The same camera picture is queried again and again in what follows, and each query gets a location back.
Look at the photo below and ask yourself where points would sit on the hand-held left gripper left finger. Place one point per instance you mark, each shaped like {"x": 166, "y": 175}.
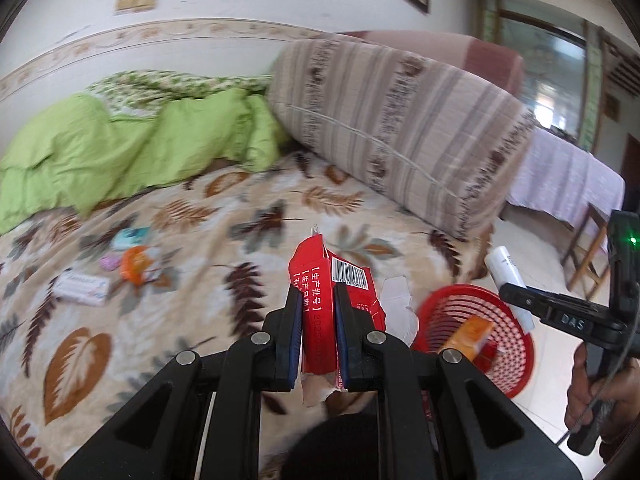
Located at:
{"x": 292, "y": 345}

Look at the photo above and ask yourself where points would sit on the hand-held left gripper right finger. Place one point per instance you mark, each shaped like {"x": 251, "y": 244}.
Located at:
{"x": 345, "y": 350}

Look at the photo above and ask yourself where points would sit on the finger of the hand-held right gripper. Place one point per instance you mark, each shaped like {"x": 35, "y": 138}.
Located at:
{"x": 540, "y": 310}

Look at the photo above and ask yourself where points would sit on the white spray bottle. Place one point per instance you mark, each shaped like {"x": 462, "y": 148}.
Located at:
{"x": 505, "y": 267}

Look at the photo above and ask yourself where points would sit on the red plastic basket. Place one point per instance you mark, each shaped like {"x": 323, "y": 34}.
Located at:
{"x": 505, "y": 360}

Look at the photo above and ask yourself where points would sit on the red cigarette box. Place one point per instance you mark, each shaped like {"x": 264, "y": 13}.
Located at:
{"x": 487, "y": 355}

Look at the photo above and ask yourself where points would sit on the orange box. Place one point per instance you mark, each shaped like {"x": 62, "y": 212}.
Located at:
{"x": 470, "y": 335}

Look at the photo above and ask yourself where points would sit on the torn red box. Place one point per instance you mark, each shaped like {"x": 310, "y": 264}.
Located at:
{"x": 320, "y": 270}

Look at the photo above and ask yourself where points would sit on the person's right hand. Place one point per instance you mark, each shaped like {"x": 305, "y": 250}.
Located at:
{"x": 577, "y": 392}

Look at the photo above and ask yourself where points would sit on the wooden stool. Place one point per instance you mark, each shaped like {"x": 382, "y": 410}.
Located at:
{"x": 587, "y": 225}

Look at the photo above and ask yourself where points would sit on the lavender tablecloth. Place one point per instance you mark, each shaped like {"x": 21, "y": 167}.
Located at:
{"x": 565, "y": 175}

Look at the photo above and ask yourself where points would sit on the leaf print fleece blanket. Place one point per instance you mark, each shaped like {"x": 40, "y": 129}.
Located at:
{"x": 150, "y": 340}

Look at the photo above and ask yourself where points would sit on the orange white pouch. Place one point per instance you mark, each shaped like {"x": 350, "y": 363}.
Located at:
{"x": 135, "y": 262}

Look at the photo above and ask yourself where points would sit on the blue white tissue packet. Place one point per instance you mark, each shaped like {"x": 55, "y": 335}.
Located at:
{"x": 131, "y": 238}

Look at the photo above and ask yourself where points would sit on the crumpled purple paper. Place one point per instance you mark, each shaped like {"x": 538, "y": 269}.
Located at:
{"x": 108, "y": 263}

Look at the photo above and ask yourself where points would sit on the dark slatted vent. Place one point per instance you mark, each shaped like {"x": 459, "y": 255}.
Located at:
{"x": 622, "y": 80}

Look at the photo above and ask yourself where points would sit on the flat white box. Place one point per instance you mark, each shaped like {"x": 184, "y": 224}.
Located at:
{"x": 82, "y": 288}

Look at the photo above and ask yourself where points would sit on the wooden framed glass door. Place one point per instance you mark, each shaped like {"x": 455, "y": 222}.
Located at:
{"x": 545, "y": 70}

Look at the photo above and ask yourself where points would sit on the striped floral pillow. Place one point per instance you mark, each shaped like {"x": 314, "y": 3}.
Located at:
{"x": 400, "y": 125}

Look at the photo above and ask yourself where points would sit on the pink maroon cushion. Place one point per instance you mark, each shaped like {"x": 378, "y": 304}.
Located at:
{"x": 480, "y": 55}

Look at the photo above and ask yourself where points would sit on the green duvet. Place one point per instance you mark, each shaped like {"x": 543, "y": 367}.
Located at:
{"x": 100, "y": 150}

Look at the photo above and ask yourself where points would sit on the beige wall switch plate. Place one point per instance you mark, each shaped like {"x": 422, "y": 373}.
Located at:
{"x": 137, "y": 2}

